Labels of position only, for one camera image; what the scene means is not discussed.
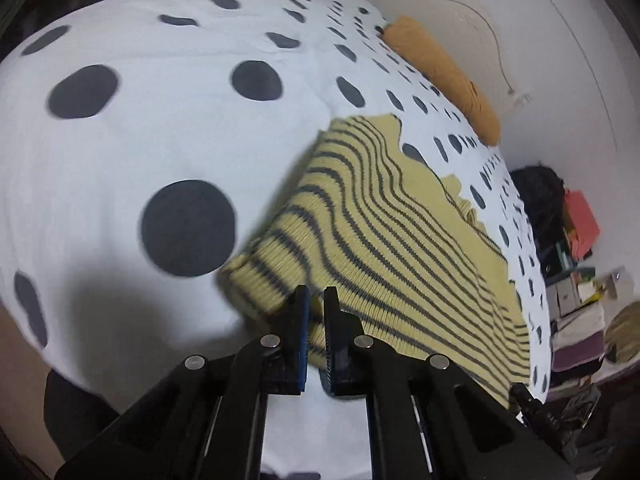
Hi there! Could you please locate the white desktop shelf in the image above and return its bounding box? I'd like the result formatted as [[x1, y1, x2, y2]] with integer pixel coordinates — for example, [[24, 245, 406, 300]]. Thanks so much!
[[600, 270, 631, 306]]

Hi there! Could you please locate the white polka dot bed cover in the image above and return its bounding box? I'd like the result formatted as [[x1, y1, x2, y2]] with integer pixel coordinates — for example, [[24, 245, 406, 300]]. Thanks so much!
[[0, 0, 553, 480]]

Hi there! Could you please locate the yellow striped knit sweater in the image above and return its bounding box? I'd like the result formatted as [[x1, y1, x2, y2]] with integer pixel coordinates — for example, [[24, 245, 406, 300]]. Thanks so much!
[[220, 114, 533, 413]]

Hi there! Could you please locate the olive round object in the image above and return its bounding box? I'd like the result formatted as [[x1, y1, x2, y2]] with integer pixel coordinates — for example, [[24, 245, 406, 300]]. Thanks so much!
[[605, 302, 640, 366]]

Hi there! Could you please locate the mustard orange pillow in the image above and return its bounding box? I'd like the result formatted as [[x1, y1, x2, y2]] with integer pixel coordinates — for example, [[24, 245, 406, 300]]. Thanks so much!
[[382, 15, 502, 147]]

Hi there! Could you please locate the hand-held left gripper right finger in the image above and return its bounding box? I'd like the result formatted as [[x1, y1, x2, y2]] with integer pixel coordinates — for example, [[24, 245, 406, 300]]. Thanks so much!
[[320, 286, 576, 480]]

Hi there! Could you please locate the white drawer cabinet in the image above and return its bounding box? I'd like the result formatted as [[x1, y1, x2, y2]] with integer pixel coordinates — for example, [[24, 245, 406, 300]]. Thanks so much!
[[545, 275, 596, 318]]

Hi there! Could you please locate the purple chair cushion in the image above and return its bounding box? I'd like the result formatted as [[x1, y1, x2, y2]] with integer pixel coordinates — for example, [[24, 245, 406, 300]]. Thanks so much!
[[550, 332, 608, 373]]

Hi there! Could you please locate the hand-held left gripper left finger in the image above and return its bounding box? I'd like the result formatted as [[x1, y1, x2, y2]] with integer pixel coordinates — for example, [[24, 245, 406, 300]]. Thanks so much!
[[55, 285, 311, 480]]

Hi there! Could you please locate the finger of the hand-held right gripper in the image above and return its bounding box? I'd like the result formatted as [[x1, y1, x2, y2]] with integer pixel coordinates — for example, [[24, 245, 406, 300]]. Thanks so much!
[[510, 382, 568, 456]]

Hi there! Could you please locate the white cloth on chair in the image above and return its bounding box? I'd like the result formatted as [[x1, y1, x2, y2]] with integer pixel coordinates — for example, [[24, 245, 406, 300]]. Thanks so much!
[[552, 302, 608, 351]]

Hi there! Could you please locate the coral pink cloth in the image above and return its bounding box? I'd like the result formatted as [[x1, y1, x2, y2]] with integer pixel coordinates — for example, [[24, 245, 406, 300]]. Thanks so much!
[[562, 189, 601, 261]]

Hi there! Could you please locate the black backpack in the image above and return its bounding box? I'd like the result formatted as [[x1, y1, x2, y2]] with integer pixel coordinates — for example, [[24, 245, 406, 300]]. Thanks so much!
[[510, 165, 568, 261]]

